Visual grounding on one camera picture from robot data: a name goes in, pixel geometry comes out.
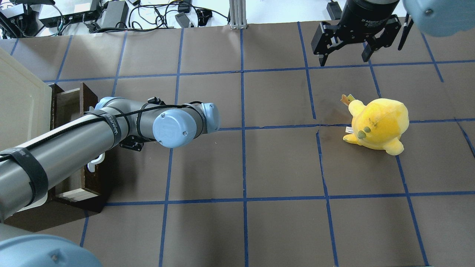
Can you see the black power adapter box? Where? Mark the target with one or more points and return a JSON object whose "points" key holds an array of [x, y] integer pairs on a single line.
{"points": [[115, 14]]}

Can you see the white cabinet box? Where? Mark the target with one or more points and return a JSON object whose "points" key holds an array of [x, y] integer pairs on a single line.
{"points": [[25, 118]]}

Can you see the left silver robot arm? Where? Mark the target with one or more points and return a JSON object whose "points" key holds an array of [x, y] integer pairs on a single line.
{"points": [[172, 126]]}

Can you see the dark wooden drawer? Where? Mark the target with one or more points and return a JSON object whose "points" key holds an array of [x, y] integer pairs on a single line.
{"points": [[65, 150]]}

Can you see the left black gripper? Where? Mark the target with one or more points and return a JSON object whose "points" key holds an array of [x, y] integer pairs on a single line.
{"points": [[132, 143]]}

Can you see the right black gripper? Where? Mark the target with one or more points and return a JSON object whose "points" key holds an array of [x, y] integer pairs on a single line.
{"points": [[359, 16]]}

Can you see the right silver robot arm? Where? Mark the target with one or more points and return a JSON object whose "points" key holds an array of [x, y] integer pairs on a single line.
{"points": [[438, 18]]}

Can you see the white drawer handle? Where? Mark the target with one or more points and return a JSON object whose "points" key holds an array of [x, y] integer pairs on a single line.
{"points": [[91, 166]]}

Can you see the yellow plush dinosaur toy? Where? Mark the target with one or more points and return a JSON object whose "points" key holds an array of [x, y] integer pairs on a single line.
{"points": [[377, 125]]}

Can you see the aluminium frame post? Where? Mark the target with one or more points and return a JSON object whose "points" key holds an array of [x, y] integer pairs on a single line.
{"points": [[237, 14]]}

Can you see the black electronics box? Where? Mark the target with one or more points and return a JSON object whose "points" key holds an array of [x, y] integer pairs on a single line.
{"points": [[74, 11]]}

